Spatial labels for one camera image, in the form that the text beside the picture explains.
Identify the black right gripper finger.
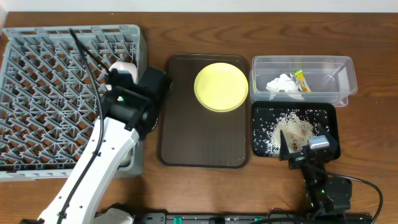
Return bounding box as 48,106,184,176
317,123,330,140
279,130,290,161

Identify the white bowl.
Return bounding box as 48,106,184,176
106,62,137,91

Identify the green snack wrapper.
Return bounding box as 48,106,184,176
290,70,311,92

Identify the white tissue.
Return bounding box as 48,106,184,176
266,73,299,92

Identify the yellow plate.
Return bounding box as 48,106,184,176
193,62,249,113

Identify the white cup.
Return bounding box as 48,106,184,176
119,148,134,168

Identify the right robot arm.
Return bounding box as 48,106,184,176
279,124,352,220

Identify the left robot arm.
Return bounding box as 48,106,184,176
21,67,172,223

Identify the black waste tray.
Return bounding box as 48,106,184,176
252,101,339,157

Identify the grey dishwasher rack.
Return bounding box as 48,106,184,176
1,24,147,182

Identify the spilled rice pile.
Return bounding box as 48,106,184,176
252,108,329,157

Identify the dark brown serving tray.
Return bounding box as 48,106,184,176
157,54,250,169

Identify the clear plastic bin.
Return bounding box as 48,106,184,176
250,55,358,107

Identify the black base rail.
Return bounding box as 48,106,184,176
133,210,372,224

